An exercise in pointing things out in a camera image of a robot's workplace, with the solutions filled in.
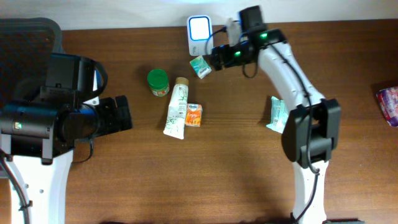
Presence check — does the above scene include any teal tissue packet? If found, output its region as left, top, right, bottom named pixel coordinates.
left=190, top=55, right=212, bottom=79

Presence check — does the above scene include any green lidded jar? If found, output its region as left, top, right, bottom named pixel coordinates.
left=147, top=69, right=170, bottom=96

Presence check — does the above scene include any white tube with tan cap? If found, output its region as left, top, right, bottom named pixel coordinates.
left=164, top=77, right=189, bottom=139

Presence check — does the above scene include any purple tissue pack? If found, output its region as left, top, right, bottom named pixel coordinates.
left=376, top=86, right=397, bottom=127

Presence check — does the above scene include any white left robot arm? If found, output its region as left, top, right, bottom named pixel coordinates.
left=1, top=54, right=133, bottom=223

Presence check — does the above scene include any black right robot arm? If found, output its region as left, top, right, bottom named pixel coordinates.
left=209, top=6, right=341, bottom=223

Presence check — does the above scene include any white barcode scanner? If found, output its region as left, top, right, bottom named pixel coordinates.
left=187, top=15, right=213, bottom=57

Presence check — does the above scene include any dark grey plastic basket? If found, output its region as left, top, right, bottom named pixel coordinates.
left=1, top=17, right=63, bottom=106

